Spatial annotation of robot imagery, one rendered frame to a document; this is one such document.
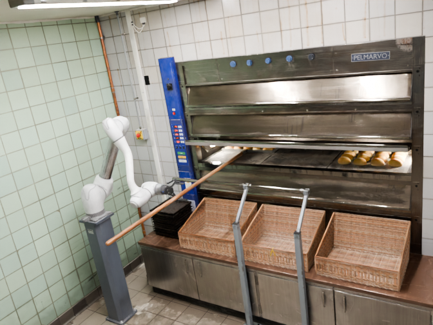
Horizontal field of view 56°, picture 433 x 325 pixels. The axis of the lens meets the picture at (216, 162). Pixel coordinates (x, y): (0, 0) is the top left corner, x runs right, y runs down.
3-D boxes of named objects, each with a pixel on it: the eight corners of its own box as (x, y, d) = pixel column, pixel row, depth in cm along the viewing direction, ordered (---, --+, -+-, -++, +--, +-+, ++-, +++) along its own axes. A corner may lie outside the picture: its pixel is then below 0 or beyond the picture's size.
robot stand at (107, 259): (105, 320, 363) (78, 220, 332) (121, 305, 379) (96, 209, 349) (122, 325, 352) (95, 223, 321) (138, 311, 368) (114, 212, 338)
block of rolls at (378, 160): (356, 142, 366) (355, 136, 364) (413, 143, 340) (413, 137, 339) (336, 164, 318) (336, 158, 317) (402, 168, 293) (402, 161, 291)
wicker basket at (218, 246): (208, 222, 389) (203, 196, 381) (261, 230, 360) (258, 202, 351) (179, 247, 350) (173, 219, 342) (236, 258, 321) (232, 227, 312)
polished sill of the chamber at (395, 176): (202, 164, 380) (201, 160, 379) (412, 178, 283) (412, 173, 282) (198, 166, 376) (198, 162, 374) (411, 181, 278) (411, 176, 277)
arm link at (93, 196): (81, 215, 327) (74, 189, 320) (90, 205, 344) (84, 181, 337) (100, 213, 324) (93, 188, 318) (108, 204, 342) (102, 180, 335)
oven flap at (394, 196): (202, 189, 381) (203, 168, 381) (410, 210, 285) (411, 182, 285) (199, 189, 377) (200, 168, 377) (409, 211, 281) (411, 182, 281)
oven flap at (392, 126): (193, 136, 366) (194, 114, 365) (410, 140, 269) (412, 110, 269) (190, 135, 362) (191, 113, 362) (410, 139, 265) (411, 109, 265)
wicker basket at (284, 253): (265, 231, 357) (261, 202, 348) (328, 240, 327) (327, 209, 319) (240, 260, 318) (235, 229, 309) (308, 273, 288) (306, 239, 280)
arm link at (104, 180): (86, 198, 343) (96, 189, 363) (104, 206, 343) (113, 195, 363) (107, 115, 316) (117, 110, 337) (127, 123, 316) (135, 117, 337)
